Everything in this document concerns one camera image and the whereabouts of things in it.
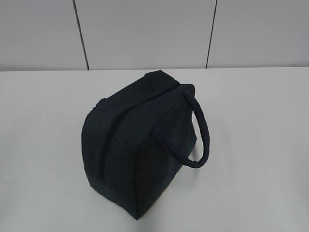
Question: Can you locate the dark blue insulated lunch bag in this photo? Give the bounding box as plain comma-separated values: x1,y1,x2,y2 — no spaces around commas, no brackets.
81,70,210,219

